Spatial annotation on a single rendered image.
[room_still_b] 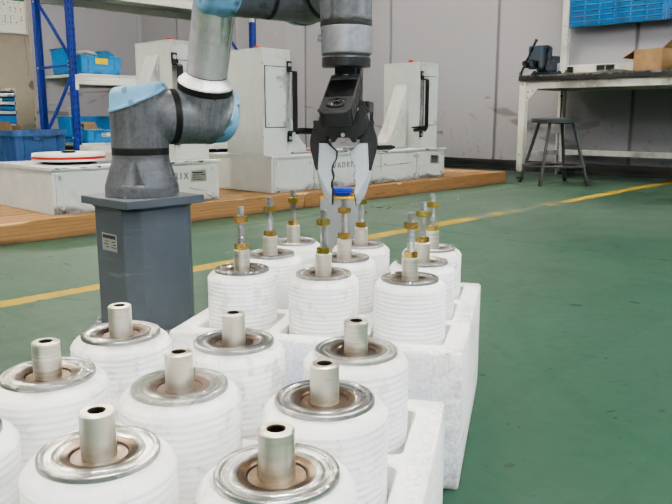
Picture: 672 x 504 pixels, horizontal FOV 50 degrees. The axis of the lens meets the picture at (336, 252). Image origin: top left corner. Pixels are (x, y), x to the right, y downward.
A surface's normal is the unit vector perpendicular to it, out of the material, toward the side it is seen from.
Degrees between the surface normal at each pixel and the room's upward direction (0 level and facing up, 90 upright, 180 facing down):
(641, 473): 0
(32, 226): 90
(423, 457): 0
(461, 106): 90
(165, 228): 90
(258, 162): 90
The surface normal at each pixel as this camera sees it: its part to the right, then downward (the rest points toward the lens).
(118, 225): -0.69, 0.14
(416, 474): 0.00, -0.98
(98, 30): 0.72, 0.13
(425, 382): -0.25, 0.18
